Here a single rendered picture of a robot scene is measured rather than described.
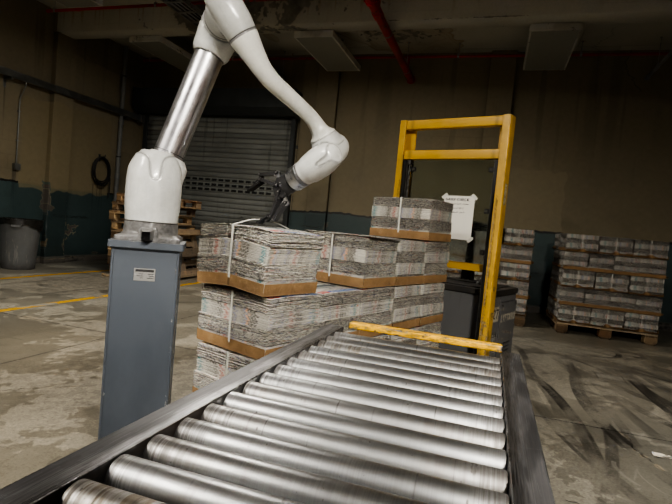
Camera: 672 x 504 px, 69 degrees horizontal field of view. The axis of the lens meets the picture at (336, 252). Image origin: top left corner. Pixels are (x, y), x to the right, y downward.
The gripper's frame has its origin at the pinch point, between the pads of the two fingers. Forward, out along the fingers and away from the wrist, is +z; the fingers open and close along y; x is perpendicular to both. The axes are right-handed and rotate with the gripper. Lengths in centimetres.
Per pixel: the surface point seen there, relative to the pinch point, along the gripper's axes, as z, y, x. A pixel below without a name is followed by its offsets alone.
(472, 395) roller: -76, 82, -39
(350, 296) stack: -2, 40, 39
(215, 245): 13.1, 11.7, -12.8
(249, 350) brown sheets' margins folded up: 13, 52, -10
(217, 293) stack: 22.2, 27.5, -9.5
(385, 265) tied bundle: -8, 28, 66
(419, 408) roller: -73, 80, -54
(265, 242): -11.1, 20.8, -12.7
